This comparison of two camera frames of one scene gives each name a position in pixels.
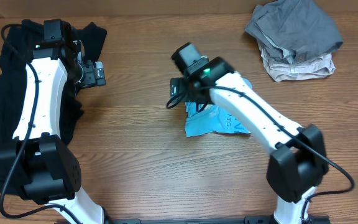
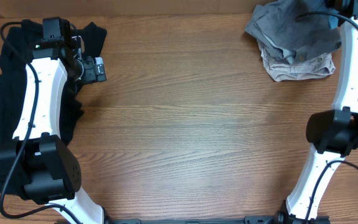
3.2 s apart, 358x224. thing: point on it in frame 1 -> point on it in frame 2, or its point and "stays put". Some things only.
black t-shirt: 1,105 stays put
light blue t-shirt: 213,117 -> 333,22
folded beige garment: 279,70 stays put
